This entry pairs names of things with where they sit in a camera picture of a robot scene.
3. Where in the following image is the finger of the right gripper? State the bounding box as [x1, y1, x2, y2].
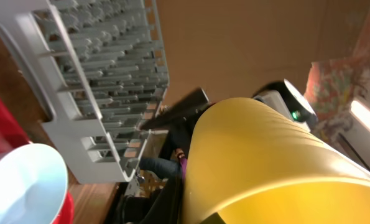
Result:
[139, 88, 210, 130]

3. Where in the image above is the light blue bowl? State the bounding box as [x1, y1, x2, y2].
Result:
[0, 144, 68, 224]

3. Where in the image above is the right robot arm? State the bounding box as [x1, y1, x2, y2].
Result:
[139, 79, 318, 132]

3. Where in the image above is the grey dishwasher rack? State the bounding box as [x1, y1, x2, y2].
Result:
[0, 0, 169, 184]

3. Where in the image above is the red serving tray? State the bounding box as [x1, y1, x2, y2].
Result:
[0, 100, 74, 224]

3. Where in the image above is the yellow plastic cup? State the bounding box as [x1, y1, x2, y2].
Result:
[182, 98, 370, 223]

